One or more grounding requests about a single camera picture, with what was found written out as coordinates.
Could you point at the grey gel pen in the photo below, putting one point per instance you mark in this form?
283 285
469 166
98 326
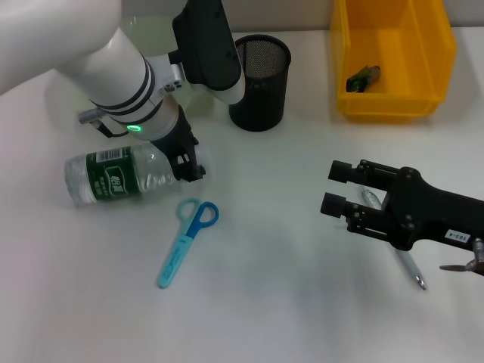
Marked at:
412 268

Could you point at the blue capped scissors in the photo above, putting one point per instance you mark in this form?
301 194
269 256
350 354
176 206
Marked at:
187 234

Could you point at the green glass fruit plate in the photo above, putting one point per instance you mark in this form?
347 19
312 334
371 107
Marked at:
151 34

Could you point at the clear green-label water bottle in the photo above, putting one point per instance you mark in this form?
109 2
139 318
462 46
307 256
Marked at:
113 177

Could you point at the yellow plastic storage bin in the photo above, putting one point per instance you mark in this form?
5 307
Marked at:
393 49

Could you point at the green plastic wrapper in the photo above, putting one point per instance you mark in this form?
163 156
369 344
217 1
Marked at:
363 78

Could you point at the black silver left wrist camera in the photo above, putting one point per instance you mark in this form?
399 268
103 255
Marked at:
208 45

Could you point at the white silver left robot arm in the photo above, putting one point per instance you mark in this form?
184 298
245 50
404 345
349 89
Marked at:
94 56

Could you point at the black mesh pen holder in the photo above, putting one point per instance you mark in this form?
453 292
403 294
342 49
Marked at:
264 98

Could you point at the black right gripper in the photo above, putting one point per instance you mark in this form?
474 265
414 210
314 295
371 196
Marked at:
423 211

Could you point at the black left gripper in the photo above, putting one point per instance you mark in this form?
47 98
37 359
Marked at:
181 140

